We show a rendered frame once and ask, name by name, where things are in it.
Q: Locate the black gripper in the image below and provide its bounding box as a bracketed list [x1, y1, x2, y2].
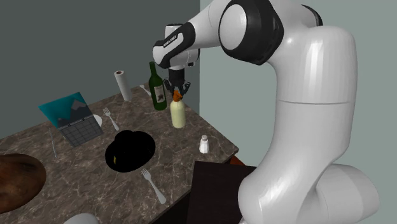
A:
[163, 68, 192, 97]

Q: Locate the green wine bottle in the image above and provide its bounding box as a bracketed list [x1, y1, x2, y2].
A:
[148, 60, 168, 111]

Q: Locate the cream bottle with orange cap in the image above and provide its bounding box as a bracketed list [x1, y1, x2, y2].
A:
[169, 90, 187, 129]

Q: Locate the white paper towel roll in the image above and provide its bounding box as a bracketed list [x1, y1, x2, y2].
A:
[113, 69, 134, 102]

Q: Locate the white salt shaker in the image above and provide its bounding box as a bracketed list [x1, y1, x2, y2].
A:
[198, 134, 210, 155]

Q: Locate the small silver fork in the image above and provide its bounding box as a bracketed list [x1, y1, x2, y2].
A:
[102, 106, 120, 132]

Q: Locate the black hat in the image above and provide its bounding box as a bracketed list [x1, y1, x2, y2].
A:
[104, 130, 157, 174]

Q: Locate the large silver fork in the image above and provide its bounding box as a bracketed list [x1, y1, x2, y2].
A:
[141, 168, 167, 205]

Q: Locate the open laptop with teal screen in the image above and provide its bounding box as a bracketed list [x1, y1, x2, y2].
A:
[38, 91, 104, 148]

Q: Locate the thin grey knife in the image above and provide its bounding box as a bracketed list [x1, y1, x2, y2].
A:
[48, 127, 59, 159]

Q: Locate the grey rounded object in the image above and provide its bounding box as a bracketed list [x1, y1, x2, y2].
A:
[63, 212, 101, 224]

